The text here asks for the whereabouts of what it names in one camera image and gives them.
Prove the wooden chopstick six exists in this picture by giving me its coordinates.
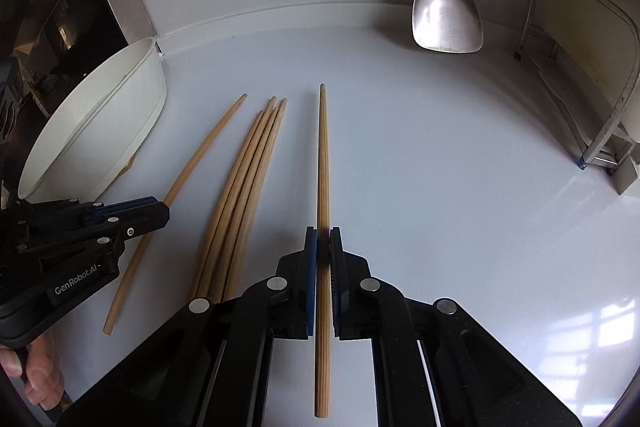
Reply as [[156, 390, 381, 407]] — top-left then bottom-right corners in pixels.
[[314, 83, 332, 418]]

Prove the round white basin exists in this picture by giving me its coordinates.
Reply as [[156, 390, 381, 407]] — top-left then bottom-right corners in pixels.
[[17, 37, 167, 202]]

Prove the wooden chopstick nine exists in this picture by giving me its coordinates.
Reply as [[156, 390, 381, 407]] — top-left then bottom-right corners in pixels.
[[203, 98, 277, 303]]

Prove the wooden chopstick four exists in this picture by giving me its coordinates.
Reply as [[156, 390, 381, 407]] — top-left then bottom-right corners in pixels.
[[116, 154, 136, 178]]

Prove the wooden chopstick eight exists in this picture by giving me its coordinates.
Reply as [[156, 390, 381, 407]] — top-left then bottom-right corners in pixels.
[[189, 96, 277, 299]]

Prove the wooden chopstick five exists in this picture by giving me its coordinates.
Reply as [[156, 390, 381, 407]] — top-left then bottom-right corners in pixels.
[[103, 93, 247, 336]]

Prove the wooden chopstick ten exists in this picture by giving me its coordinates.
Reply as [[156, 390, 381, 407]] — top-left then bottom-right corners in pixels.
[[222, 98, 288, 300]]

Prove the steel spatula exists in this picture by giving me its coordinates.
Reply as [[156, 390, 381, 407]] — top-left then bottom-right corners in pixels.
[[411, 0, 484, 54]]

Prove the wooden chopstick seven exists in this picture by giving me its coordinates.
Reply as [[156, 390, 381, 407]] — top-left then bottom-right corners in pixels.
[[186, 108, 266, 301]]

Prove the person's left hand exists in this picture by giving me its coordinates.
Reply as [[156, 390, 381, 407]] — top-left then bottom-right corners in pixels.
[[1, 331, 65, 411]]

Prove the steel wire rack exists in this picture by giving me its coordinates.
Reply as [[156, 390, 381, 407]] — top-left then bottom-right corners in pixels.
[[514, 0, 639, 199]]

